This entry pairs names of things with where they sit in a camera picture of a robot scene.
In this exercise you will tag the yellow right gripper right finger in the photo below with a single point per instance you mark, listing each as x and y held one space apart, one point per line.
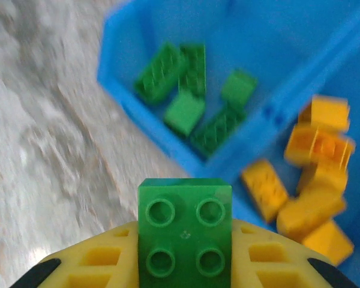
273 264

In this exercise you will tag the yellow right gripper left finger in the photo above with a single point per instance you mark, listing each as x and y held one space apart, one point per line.
102 264

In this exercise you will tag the yellow sloped lego brick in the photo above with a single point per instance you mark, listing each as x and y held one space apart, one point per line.
328 243

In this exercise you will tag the green square lego brick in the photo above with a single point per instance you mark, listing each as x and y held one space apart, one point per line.
184 234

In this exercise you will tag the small yellow lego brick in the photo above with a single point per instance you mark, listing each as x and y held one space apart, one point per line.
321 178

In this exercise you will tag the yellow long lego brick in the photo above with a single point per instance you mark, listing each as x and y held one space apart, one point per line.
318 147

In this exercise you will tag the green long lego brick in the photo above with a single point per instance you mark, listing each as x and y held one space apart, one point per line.
157 73
217 132

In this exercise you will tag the yellow square lego brick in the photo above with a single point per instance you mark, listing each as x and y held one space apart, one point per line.
327 112

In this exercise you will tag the small green lego brick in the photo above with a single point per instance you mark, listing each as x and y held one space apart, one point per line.
238 87

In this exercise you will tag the dark green lego brick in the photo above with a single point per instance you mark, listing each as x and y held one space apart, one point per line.
193 70

